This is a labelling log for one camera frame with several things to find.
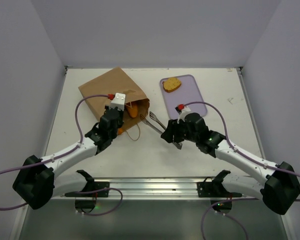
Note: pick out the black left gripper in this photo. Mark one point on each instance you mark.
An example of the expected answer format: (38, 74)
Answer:
(121, 113)

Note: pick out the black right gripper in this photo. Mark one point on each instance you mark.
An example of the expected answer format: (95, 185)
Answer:
(175, 131)

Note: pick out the long orange bread loaf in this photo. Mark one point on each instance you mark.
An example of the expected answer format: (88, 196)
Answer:
(132, 110)

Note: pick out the brown paper bag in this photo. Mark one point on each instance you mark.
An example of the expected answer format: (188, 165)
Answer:
(117, 81)

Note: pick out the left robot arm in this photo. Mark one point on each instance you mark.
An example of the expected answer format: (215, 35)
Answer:
(40, 179)

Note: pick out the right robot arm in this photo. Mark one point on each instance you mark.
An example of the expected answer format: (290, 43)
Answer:
(274, 184)

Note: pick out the lilac plastic tray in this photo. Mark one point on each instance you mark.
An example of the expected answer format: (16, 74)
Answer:
(186, 93)

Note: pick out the toast slice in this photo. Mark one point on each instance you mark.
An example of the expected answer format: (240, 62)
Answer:
(171, 84)

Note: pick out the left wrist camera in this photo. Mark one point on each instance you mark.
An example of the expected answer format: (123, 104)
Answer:
(118, 102)

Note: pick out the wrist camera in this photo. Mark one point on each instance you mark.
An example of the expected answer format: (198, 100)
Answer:
(118, 102)
(183, 111)

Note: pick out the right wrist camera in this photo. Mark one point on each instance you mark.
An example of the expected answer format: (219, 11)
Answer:
(183, 111)

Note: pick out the aluminium mounting rail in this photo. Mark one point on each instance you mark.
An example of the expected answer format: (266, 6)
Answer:
(181, 188)

